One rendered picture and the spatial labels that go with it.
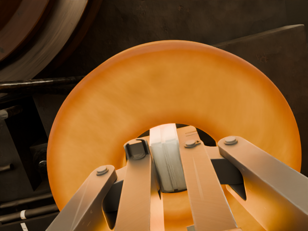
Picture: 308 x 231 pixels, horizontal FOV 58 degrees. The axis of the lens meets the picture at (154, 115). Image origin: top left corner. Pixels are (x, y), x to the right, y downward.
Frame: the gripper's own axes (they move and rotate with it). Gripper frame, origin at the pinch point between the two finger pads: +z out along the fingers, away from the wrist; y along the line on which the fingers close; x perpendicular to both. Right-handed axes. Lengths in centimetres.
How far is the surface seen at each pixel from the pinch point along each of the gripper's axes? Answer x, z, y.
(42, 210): -14.0, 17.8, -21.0
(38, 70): 5.2, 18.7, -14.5
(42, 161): -10.9, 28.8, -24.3
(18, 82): 4.9, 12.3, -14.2
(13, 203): -15.2, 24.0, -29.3
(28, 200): -15.4, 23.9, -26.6
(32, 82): 4.4, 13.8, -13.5
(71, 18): 10.1, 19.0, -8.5
